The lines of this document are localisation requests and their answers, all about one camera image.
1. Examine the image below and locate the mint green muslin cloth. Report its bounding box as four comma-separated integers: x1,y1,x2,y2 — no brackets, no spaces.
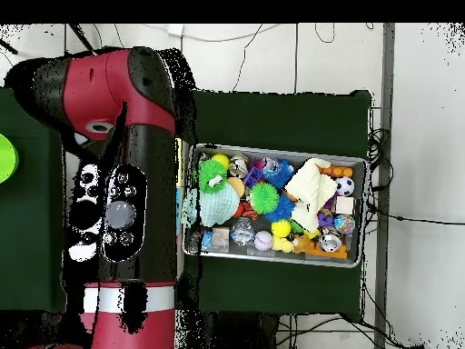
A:
181,183,241,228

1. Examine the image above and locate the green furry monster toy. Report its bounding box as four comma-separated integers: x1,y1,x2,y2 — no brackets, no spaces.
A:
197,159,229,194

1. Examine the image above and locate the cream muslin cloth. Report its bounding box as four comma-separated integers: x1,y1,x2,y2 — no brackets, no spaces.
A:
282,157,338,234

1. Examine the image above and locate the clear mesh bin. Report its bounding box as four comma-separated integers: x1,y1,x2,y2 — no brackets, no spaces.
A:
181,142,368,268

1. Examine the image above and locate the green spiky rubber ball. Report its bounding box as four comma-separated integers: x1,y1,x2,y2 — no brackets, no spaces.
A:
249,181,281,214

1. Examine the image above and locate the blue furry monster toy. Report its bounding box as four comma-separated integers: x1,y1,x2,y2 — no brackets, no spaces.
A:
262,159,295,189

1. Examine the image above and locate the blue spiky rubber ball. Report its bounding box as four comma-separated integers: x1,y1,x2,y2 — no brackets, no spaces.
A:
265,195,296,223

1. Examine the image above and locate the plain yellow ball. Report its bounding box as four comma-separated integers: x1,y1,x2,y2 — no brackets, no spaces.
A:
271,218,292,239

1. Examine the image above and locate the dark green table cloth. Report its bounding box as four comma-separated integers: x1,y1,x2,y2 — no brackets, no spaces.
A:
0,85,70,315
190,86,373,321

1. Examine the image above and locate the small black white soccer ball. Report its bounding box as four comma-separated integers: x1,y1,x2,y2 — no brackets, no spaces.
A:
333,176,356,197

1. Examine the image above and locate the plain wooden cube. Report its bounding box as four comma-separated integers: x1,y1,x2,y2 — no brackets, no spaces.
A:
335,195,355,215

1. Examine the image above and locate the small globe print ball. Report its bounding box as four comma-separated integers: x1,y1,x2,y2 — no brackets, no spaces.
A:
333,214,356,235

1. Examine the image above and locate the grey vertical beam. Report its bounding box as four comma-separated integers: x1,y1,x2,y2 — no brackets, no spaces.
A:
373,23,397,349

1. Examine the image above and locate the bright green cup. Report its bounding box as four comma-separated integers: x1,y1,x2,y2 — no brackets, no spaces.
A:
0,133,20,185

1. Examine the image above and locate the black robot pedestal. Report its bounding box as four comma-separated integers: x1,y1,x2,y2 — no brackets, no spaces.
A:
195,311,292,349

